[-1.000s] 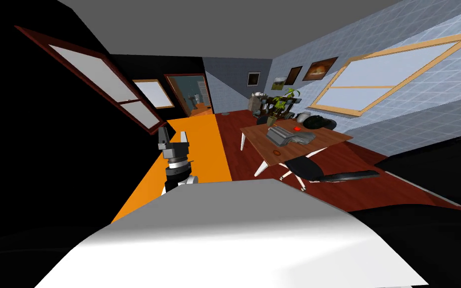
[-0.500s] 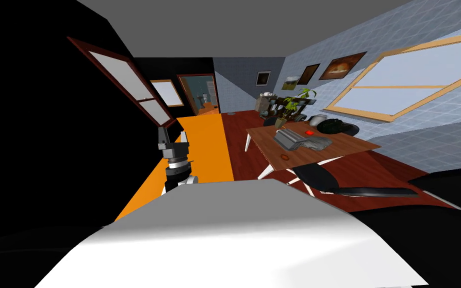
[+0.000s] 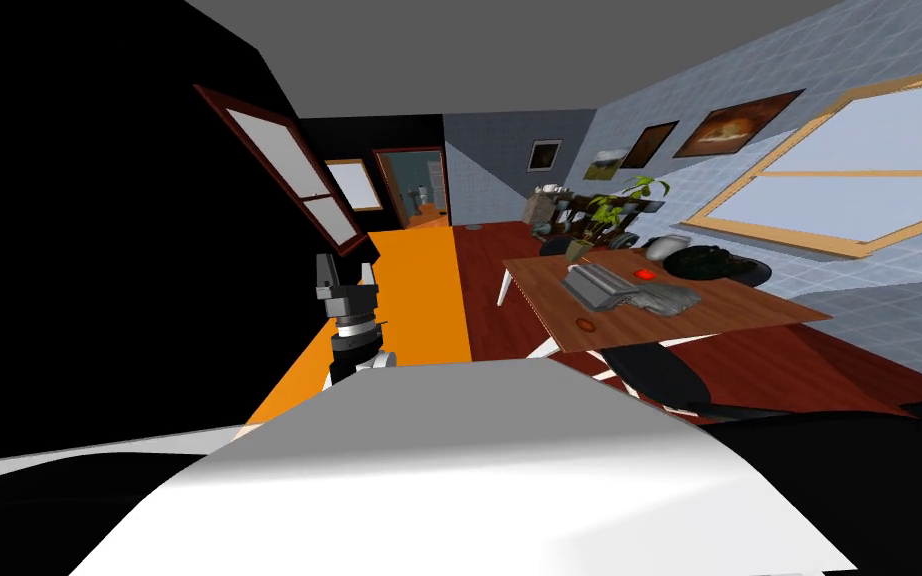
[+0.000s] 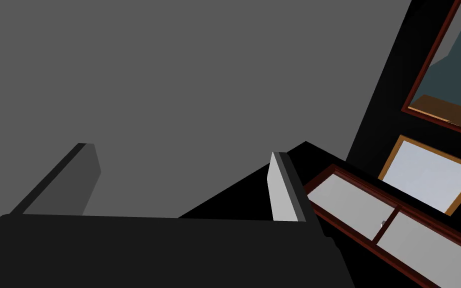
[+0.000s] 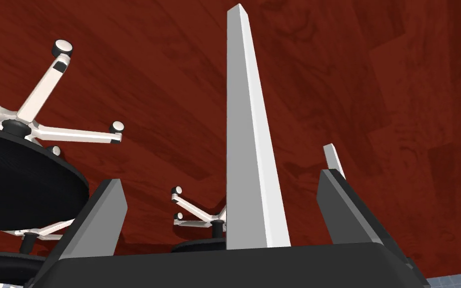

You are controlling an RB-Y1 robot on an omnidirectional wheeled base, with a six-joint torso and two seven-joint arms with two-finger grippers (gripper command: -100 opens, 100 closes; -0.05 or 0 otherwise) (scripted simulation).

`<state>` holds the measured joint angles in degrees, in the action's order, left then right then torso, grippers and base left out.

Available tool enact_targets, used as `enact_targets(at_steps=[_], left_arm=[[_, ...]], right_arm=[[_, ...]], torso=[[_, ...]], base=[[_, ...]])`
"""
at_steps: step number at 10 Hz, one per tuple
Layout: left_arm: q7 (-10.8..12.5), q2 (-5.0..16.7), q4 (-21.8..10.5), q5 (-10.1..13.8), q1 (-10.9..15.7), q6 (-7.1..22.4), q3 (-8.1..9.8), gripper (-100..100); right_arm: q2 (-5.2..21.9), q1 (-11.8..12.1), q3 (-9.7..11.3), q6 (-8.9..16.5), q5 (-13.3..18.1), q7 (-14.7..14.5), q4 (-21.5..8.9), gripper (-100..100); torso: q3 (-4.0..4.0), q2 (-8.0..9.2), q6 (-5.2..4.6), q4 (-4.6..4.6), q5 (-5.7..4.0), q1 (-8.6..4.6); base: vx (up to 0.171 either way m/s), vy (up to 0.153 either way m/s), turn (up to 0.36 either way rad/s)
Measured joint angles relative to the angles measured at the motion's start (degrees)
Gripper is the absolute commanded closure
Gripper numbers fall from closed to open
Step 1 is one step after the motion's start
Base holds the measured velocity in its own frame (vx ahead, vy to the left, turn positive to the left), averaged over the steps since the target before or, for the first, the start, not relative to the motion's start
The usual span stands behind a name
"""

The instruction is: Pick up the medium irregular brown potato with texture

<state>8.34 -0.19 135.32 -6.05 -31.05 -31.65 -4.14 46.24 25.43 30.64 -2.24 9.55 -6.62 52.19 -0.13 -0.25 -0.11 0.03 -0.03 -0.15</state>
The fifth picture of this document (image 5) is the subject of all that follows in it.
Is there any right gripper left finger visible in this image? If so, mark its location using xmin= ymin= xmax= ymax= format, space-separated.
xmin=46 ymin=178 xmax=128 ymax=265

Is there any black stool with white base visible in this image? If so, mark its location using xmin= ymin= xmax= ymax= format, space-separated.
xmin=0 ymin=39 xmax=126 ymax=233
xmin=170 ymin=185 xmax=228 ymax=253
xmin=0 ymin=218 xmax=76 ymax=287

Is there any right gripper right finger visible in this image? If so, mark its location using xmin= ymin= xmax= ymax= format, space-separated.
xmin=316 ymin=169 xmax=393 ymax=246

